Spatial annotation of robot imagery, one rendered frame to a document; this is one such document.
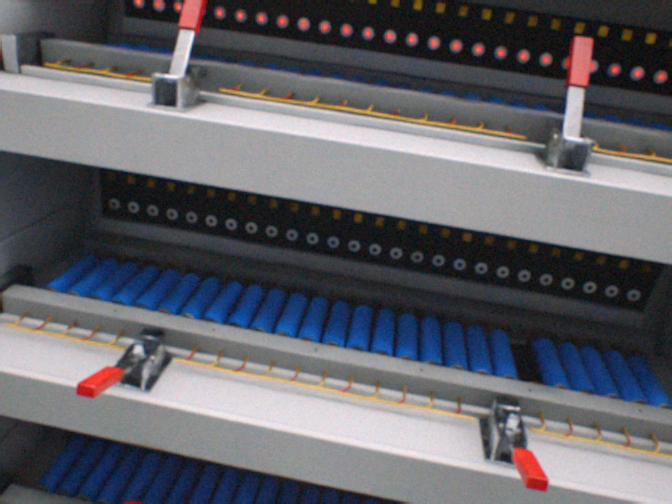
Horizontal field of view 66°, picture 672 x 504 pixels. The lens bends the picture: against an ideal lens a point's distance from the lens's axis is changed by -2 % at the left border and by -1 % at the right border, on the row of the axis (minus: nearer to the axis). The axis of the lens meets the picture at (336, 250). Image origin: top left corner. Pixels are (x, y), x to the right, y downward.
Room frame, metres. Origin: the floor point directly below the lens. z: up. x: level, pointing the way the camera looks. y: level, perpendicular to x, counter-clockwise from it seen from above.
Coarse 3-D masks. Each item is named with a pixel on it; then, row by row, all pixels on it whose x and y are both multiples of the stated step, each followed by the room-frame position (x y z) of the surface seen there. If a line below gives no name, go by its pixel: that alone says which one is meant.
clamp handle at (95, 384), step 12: (144, 348) 0.36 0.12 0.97; (132, 360) 0.35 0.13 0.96; (144, 360) 0.36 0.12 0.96; (96, 372) 0.32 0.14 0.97; (108, 372) 0.32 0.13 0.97; (120, 372) 0.33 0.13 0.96; (84, 384) 0.30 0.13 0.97; (96, 384) 0.30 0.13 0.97; (108, 384) 0.31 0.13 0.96; (84, 396) 0.30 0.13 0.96; (96, 396) 0.30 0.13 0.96
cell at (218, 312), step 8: (224, 288) 0.47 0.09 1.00; (232, 288) 0.47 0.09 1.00; (240, 288) 0.48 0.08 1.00; (224, 296) 0.46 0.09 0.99; (232, 296) 0.46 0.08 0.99; (240, 296) 0.48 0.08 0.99; (216, 304) 0.44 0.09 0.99; (224, 304) 0.45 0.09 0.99; (232, 304) 0.46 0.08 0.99; (208, 312) 0.43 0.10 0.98; (216, 312) 0.43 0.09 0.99; (224, 312) 0.44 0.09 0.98; (216, 320) 0.42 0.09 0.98; (224, 320) 0.43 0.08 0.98
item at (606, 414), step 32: (32, 288) 0.42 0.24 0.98; (64, 320) 0.41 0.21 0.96; (96, 320) 0.40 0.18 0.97; (128, 320) 0.40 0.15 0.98; (160, 320) 0.40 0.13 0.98; (192, 320) 0.41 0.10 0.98; (192, 352) 0.39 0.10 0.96; (224, 352) 0.40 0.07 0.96; (256, 352) 0.39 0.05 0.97; (288, 352) 0.39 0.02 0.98; (320, 352) 0.39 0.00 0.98; (352, 352) 0.40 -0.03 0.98; (384, 384) 0.39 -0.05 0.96; (416, 384) 0.38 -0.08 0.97; (448, 384) 0.38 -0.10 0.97; (480, 384) 0.38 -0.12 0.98; (512, 384) 0.39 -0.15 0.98; (544, 416) 0.38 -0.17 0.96; (576, 416) 0.38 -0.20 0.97; (608, 416) 0.37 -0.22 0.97; (640, 416) 0.37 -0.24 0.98
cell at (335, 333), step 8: (336, 304) 0.47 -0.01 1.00; (344, 304) 0.47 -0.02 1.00; (336, 312) 0.46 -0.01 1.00; (344, 312) 0.46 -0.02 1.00; (328, 320) 0.45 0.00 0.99; (336, 320) 0.44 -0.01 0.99; (344, 320) 0.45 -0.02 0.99; (328, 328) 0.44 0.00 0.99; (336, 328) 0.43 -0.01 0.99; (344, 328) 0.44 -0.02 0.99; (328, 336) 0.42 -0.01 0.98; (336, 336) 0.42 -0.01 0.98; (344, 336) 0.43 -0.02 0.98; (336, 344) 0.42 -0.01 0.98
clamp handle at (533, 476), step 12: (516, 420) 0.34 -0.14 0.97; (504, 432) 0.34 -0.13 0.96; (516, 432) 0.34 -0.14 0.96; (516, 444) 0.32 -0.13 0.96; (516, 456) 0.30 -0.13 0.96; (528, 456) 0.30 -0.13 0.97; (516, 468) 0.30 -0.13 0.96; (528, 468) 0.28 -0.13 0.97; (540, 468) 0.29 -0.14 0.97; (528, 480) 0.28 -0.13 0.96; (540, 480) 0.28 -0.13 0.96
